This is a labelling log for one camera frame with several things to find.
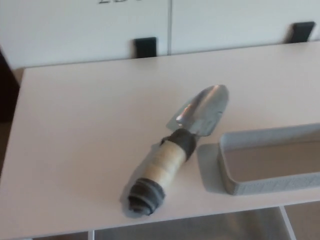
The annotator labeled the metal shovel with handle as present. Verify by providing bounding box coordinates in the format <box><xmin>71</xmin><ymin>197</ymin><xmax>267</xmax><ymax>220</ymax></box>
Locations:
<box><xmin>119</xmin><ymin>84</ymin><xmax>230</xmax><ymax>218</ymax></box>

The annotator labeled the grey perforated plastic container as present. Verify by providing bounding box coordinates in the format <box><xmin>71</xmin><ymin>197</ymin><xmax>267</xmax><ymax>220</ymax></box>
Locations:
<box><xmin>216</xmin><ymin>122</ymin><xmax>320</xmax><ymax>197</ymax></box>

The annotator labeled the white cabinet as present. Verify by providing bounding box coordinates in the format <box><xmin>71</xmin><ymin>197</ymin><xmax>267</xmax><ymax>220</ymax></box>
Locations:
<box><xmin>0</xmin><ymin>0</ymin><xmax>320</xmax><ymax>70</ymax></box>

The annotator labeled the dark brown cabinet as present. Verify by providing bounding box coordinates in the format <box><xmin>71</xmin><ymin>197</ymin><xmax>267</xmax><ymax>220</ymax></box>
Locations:
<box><xmin>0</xmin><ymin>46</ymin><xmax>21</xmax><ymax>125</ymax></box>

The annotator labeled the black cabinet handle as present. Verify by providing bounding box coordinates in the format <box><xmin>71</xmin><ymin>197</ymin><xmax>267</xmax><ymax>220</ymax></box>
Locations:
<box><xmin>134</xmin><ymin>36</ymin><xmax>159</xmax><ymax>60</ymax></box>
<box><xmin>284</xmin><ymin>21</ymin><xmax>316</xmax><ymax>45</ymax></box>

